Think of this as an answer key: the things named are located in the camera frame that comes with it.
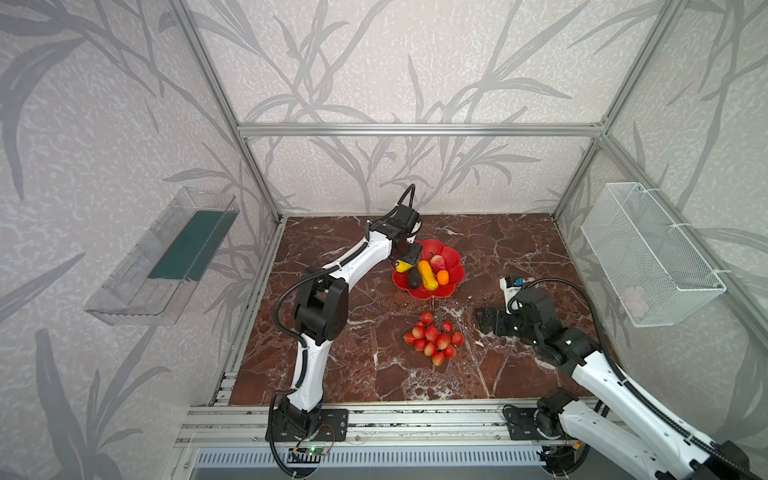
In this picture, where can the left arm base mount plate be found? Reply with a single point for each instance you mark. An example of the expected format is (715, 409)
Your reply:
(317, 425)

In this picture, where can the green-yellow fake cucumber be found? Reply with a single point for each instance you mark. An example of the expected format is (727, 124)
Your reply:
(402, 266)

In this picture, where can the dark fake avocado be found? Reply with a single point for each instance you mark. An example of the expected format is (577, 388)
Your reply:
(414, 279)

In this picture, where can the small fake orange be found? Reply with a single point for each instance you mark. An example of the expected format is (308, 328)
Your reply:
(443, 277)

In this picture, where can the clear plastic wall tray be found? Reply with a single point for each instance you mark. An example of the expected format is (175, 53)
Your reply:
(155, 281)

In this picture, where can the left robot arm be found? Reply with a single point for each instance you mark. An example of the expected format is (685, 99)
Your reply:
(315, 310)

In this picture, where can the aluminium frame crossbar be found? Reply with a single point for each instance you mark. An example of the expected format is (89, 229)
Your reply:
(253, 130)

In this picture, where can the aluminium front rail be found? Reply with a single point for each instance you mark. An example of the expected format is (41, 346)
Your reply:
(456, 422)

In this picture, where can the red flower-shaped fruit bowl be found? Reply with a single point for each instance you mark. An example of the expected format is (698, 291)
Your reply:
(454, 267)

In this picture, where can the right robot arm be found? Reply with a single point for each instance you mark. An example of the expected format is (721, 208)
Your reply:
(628, 425)

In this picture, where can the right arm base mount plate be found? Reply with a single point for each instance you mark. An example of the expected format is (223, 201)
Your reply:
(529, 423)

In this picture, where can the green circuit board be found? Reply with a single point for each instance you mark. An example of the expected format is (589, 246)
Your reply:
(313, 451)

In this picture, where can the white wire mesh basket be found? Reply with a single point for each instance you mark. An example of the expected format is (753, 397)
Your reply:
(637, 243)

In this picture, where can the yellow-orange fake gourd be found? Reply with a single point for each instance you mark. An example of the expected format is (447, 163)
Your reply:
(429, 282)

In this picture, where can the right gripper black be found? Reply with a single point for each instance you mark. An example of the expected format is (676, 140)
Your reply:
(492, 321)

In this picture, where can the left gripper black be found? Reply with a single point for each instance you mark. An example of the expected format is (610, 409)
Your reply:
(409, 251)

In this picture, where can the pink-yellow fake fruit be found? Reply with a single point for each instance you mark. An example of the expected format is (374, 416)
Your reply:
(437, 263)

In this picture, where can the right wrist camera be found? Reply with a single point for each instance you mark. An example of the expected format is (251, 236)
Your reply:
(512, 285)

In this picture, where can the pink object in basket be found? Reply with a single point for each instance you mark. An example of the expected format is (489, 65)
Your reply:
(635, 302)

